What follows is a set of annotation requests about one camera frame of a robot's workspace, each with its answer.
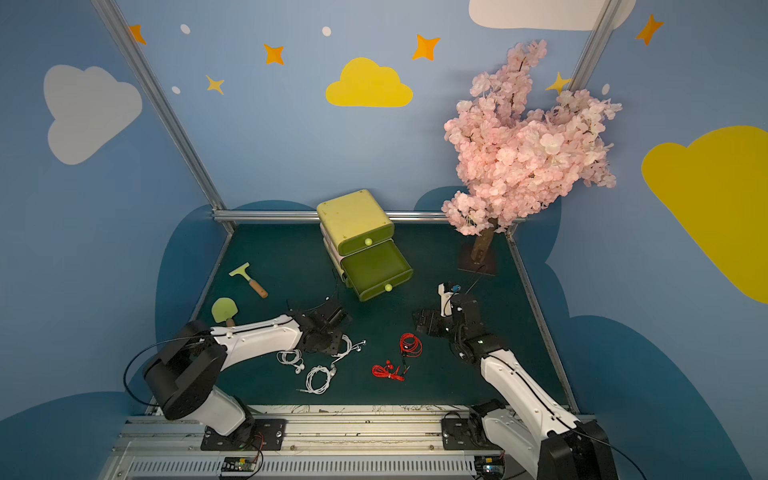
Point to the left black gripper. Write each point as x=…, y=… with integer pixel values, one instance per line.
x=332, y=315

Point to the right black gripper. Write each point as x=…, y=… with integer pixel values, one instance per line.
x=437, y=321

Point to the white earphones coil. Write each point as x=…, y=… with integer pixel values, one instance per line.
x=292, y=358
x=318, y=380
x=350, y=347

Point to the red earphones coil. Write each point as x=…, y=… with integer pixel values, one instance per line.
x=410, y=346

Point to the green drawer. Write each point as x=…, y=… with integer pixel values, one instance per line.
x=376, y=270
x=358, y=239

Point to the green three-drawer cabinet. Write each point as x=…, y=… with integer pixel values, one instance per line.
x=358, y=209

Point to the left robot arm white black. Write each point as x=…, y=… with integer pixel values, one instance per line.
x=183, y=375

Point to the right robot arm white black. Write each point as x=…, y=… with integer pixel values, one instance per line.
x=543, y=437

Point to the red earphones lower bundle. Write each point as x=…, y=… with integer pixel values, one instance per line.
x=391, y=371

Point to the right green circuit board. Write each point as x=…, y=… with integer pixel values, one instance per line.
x=489, y=467

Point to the green circuit board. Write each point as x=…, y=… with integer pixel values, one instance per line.
x=238, y=467
x=489, y=467

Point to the left green circuit board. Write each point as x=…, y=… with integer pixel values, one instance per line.
x=238, y=467

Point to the pink blossom artificial tree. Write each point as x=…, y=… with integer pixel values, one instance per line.
x=515, y=161

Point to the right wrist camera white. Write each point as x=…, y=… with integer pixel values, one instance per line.
x=446, y=291

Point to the green round paddle wooden handle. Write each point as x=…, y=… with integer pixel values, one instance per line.
x=223, y=311

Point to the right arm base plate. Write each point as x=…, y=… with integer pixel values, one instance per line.
x=464, y=433

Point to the aluminium rail front frame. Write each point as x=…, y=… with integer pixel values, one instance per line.
x=321, y=442

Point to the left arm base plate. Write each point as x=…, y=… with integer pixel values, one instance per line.
x=254, y=434

